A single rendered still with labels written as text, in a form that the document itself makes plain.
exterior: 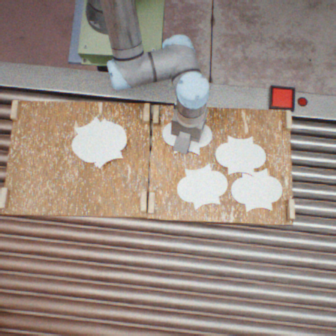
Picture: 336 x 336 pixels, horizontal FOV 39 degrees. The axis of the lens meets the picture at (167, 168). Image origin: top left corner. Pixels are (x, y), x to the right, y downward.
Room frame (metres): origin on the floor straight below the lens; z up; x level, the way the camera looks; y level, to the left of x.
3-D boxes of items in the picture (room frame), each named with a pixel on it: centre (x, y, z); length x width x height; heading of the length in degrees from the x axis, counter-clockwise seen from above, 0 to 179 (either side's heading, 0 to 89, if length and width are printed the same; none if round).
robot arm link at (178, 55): (0.60, -0.01, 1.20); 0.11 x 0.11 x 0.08; 16
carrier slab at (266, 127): (0.42, -0.16, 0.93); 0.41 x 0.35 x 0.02; 89
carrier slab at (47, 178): (0.43, 0.26, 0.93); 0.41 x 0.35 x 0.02; 90
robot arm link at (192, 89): (0.51, -0.06, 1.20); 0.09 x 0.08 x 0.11; 16
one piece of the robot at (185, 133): (0.49, -0.05, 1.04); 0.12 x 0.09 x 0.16; 163
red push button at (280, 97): (0.64, -0.35, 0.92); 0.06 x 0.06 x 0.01; 85
